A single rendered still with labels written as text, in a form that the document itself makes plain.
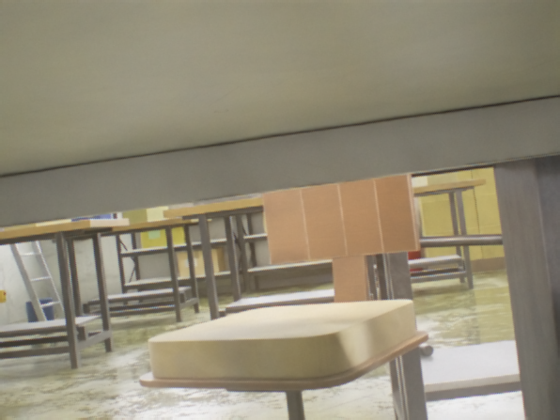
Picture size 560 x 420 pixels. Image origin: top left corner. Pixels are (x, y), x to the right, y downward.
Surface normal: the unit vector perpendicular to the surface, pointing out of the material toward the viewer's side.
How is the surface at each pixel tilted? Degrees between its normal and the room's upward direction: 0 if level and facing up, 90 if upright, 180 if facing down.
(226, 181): 90
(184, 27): 180
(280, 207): 90
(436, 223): 90
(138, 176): 90
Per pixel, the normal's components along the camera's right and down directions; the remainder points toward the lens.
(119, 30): 0.12, 0.99
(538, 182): 0.01, -0.03
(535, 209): -0.99, 0.12
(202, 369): -0.53, 0.04
